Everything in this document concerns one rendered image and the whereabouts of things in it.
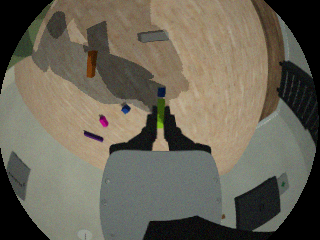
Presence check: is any small blue block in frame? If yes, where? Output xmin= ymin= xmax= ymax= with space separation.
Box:
xmin=121 ymin=104 xmax=131 ymax=114
xmin=158 ymin=88 xmax=165 ymax=97

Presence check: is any lime green rectangular bar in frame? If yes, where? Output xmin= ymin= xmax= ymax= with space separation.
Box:
xmin=157 ymin=99 xmax=165 ymax=129

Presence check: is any grey rod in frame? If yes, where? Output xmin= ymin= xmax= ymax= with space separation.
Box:
xmin=141 ymin=32 xmax=169 ymax=43

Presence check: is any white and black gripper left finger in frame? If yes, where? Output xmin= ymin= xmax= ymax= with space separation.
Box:
xmin=109 ymin=106 xmax=158 ymax=155

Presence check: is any purple rod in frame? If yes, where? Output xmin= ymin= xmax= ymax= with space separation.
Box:
xmin=84 ymin=131 xmax=104 ymax=142

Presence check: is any orange rod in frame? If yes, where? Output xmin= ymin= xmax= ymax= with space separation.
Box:
xmin=87 ymin=50 xmax=98 ymax=78

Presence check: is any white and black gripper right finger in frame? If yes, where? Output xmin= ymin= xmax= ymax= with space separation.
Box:
xmin=163 ymin=106 xmax=211 ymax=153

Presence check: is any magenta rod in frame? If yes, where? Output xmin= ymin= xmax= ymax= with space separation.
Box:
xmin=99 ymin=116 xmax=109 ymax=127

